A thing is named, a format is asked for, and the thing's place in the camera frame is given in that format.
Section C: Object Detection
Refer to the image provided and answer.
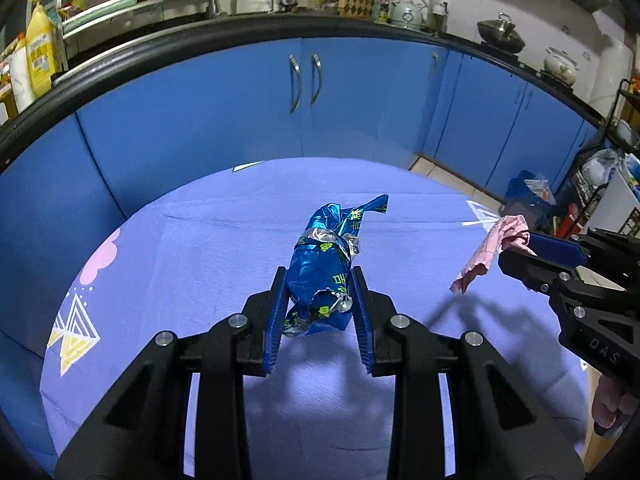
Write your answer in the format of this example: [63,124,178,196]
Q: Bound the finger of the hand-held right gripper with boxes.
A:
[497,248,577,302]
[528,228,640,277]

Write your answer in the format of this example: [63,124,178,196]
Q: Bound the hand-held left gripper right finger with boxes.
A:
[349,266,586,480]

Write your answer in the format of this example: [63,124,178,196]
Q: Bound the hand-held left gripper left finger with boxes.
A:
[54,266,291,480]

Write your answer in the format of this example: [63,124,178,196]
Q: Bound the pink wrapper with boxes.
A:
[450,215,536,295]

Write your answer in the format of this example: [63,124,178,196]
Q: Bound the blue foil wrapper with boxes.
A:
[281,194,390,337]

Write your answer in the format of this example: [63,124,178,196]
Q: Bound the person's right hand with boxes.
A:
[592,376,622,427]

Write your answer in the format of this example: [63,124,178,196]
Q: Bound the blue bag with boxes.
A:
[505,170,556,211]

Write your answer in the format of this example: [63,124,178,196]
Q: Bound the white printed box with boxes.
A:
[582,160,640,241]

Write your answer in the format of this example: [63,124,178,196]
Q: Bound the blue printed tablecloth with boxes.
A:
[42,157,596,480]

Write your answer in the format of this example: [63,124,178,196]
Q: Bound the white ceramic pot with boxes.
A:
[544,47,580,86]

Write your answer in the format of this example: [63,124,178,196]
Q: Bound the wok with lid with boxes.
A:
[476,12,526,54]

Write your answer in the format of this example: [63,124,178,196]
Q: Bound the blue kitchen cabinet unit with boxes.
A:
[0,15,608,411]

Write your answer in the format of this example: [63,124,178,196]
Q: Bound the pale green kettle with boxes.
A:
[389,0,428,31]

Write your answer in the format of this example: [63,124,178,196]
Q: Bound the white paper roll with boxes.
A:
[7,42,36,113]

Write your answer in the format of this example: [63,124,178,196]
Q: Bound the green dish tray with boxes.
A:
[62,0,163,31]

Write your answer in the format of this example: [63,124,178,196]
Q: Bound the yellow detergent bottle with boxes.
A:
[25,0,58,101]

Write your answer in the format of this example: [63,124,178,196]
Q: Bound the black wire rack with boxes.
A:
[565,80,640,241]

